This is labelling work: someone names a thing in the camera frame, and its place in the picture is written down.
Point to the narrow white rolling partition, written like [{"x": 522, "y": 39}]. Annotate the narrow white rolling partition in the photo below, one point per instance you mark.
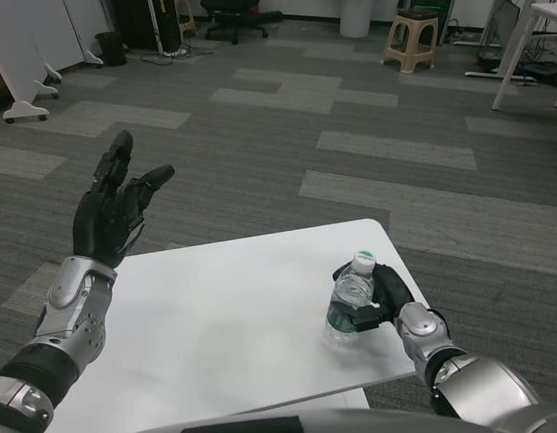
[{"x": 81, "y": 22}]

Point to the clear water bottle green label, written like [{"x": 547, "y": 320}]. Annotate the clear water bottle green label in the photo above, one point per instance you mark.
[{"x": 350, "y": 288}]

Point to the beige plastic stool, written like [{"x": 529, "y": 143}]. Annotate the beige plastic stool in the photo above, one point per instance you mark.
[{"x": 411, "y": 17}]

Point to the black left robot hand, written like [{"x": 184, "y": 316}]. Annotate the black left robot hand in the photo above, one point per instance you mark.
[{"x": 95, "y": 225}]

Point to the black bag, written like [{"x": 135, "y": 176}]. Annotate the black bag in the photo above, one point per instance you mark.
[{"x": 546, "y": 72}]

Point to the black office chair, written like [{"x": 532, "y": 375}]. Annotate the black office chair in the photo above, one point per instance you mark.
[{"x": 233, "y": 9}]

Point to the green cabinet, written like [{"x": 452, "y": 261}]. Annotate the green cabinet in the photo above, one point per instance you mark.
[{"x": 431, "y": 4}]

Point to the silver robot chest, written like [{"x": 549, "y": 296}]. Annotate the silver robot chest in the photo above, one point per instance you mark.
[{"x": 327, "y": 421}]

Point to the white desk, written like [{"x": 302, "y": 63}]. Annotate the white desk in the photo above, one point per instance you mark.
[{"x": 522, "y": 38}]

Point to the white power strip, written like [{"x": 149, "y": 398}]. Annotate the white power strip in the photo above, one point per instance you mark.
[{"x": 175, "y": 52}]

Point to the white cylindrical planter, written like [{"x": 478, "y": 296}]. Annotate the white cylindrical planter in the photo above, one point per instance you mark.
[{"x": 354, "y": 18}]

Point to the yellow plastic stool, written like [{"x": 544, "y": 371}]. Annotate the yellow plastic stool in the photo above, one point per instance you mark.
[{"x": 187, "y": 15}]

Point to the white desk floor base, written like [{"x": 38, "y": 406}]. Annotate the white desk floor base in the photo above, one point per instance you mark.
[{"x": 494, "y": 75}]

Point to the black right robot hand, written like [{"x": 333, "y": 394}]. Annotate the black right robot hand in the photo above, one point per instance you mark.
[{"x": 391, "y": 293}]

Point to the black waste bin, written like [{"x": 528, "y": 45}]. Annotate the black waste bin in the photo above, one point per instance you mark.
[{"x": 111, "y": 47}]

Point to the large white rolling partition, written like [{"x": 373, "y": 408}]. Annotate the large white rolling partition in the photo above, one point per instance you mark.
[{"x": 12, "y": 40}]

